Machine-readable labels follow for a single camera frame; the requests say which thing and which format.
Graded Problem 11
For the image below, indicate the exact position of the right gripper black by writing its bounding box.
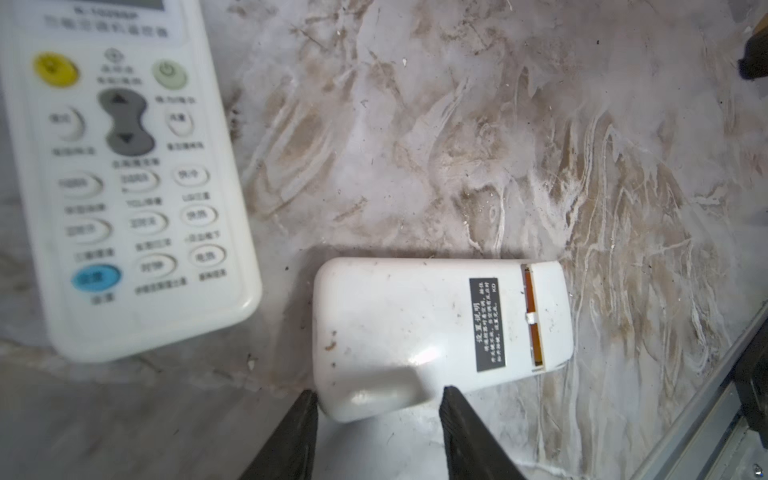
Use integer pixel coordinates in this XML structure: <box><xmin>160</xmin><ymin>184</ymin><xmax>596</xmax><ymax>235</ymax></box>
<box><xmin>738</xmin><ymin>15</ymin><xmax>768</xmax><ymax>80</ymax></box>

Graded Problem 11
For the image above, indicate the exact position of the aluminium mounting rail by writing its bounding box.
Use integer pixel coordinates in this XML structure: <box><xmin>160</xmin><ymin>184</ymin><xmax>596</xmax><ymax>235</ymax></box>
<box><xmin>633</xmin><ymin>304</ymin><xmax>767</xmax><ymax>479</ymax></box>

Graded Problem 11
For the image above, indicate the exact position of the orange AAA batteries pair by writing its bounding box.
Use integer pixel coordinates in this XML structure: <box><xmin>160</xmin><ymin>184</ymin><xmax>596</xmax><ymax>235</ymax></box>
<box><xmin>523</xmin><ymin>266</ymin><xmax>544</xmax><ymax>370</ymax></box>

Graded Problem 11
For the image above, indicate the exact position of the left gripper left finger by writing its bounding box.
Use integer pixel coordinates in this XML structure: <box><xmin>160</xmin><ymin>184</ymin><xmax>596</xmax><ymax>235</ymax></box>
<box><xmin>239</xmin><ymin>390</ymin><xmax>318</xmax><ymax>480</ymax></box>

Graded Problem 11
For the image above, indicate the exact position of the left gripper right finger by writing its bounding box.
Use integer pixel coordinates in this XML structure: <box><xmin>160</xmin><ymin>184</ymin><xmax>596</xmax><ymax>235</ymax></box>
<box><xmin>439</xmin><ymin>386</ymin><xmax>525</xmax><ymax>480</ymax></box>

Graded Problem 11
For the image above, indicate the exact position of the red and white remote control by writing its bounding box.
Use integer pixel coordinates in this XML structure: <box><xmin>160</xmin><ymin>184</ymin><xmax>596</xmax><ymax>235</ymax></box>
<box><xmin>312</xmin><ymin>257</ymin><xmax>551</xmax><ymax>423</ymax></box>

